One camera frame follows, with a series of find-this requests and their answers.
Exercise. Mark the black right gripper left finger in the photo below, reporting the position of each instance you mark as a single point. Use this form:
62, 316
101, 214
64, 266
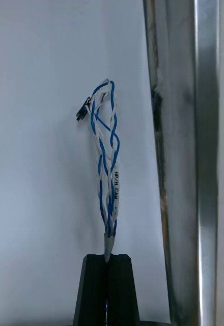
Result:
91, 293

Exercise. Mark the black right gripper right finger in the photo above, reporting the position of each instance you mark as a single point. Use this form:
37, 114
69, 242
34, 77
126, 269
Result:
122, 293

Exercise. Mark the steel tray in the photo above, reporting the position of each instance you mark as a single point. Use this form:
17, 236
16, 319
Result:
180, 152

